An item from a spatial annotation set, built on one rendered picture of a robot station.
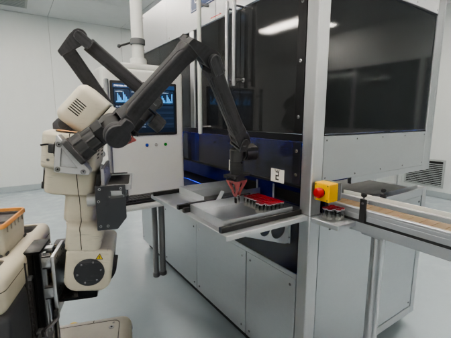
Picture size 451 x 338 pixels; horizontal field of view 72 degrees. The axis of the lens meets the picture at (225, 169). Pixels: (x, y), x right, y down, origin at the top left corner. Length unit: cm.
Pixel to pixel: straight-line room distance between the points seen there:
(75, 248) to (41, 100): 528
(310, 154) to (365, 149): 36
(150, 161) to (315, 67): 114
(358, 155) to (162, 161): 114
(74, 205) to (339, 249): 113
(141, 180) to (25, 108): 460
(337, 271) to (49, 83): 573
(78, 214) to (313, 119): 94
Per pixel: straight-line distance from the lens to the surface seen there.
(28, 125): 639
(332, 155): 137
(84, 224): 125
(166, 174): 203
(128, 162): 193
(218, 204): 141
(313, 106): 127
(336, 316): 172
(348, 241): 160
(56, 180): 123
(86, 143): 102
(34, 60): 646
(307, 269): 141
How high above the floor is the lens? 128
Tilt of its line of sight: 10 degrees down
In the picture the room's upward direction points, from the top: straight up
